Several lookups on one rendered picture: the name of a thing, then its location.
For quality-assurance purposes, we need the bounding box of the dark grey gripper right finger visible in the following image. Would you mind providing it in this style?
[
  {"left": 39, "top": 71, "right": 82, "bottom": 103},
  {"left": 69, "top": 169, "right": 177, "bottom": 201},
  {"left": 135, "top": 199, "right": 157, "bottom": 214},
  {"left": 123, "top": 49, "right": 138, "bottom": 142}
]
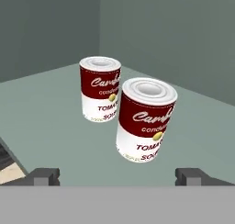
[{"left": 174, "top": 167, "right": 235, "bottom": 187}]

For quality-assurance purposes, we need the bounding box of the red and white soup can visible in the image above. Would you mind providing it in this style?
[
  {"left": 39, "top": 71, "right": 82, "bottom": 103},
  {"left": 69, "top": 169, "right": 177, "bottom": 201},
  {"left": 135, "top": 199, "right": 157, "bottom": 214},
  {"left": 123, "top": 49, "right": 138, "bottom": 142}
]
[
  {"left": 115, "top": 77, "right": 179, "bottom": 163},
  {"left": 79, "top": 55, "right": 122, "bottom": 123}
]

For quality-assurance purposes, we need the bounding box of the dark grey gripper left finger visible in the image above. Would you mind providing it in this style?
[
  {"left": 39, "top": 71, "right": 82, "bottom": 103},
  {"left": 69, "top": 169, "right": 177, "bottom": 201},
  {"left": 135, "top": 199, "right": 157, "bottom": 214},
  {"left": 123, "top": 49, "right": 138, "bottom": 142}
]
[{"left": 6, "top": 167, "right": 61, "bottom": 187}]

